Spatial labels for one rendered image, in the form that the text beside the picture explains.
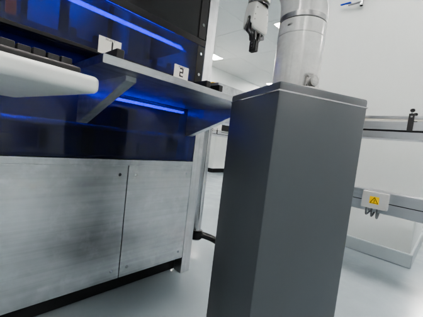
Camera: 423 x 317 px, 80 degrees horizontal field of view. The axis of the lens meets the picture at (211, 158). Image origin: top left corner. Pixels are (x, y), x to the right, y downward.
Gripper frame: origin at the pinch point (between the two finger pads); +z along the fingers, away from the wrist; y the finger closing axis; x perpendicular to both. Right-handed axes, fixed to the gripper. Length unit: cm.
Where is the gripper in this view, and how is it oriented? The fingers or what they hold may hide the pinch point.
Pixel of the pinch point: (253, 46)
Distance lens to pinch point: 109.6
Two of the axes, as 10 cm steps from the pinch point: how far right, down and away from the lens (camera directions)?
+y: -6.9, -0.3, -7.2
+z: -1.1, 9.9, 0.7
